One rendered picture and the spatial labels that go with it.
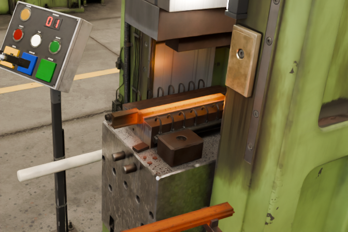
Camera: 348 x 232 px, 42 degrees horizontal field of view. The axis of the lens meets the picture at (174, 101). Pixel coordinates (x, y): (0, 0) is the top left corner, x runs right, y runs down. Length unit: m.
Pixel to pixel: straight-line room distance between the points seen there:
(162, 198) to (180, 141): 0.18
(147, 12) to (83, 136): 2.07
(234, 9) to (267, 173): 0.44
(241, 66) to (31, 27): 0.95
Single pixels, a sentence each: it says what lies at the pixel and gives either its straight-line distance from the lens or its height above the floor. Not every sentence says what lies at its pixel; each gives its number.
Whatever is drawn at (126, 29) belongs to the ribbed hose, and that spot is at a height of 1.17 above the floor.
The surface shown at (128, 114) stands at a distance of 1.40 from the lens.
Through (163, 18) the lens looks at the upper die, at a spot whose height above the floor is 1.33.
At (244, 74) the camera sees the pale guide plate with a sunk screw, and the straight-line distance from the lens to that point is 1.17.
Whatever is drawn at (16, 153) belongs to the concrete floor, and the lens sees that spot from 3.14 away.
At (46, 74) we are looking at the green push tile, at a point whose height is 1.00.
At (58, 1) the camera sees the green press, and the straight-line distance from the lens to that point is 6.28.
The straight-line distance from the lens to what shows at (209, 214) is 1.10.
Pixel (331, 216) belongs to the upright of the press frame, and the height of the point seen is 0.71.
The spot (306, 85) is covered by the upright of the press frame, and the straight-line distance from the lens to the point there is 1.09.
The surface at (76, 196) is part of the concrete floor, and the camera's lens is 2.72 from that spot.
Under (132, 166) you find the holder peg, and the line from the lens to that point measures 1.40.
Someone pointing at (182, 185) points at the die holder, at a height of 0.86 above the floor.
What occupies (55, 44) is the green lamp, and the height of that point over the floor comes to 1.10.
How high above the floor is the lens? 1.67
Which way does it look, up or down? 26 degrees down
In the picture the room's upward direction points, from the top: 5 degrees clockwise
